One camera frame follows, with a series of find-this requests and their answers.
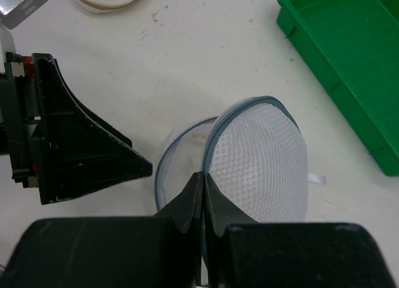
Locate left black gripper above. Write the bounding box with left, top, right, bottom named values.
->
left=1, top=52, right=153, bottom=204

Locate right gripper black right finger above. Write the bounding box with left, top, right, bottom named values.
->
left=203, top=175, right=395, bottom=287

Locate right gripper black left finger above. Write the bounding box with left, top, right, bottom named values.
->
left=4, top=173, right=203, bottom=288

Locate white mesh laundry bag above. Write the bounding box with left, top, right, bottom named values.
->
left=154, top=95, right=327, bottom=286

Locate green plastic tray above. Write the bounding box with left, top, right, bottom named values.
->
left=277, top=0, right=398, bottom=176

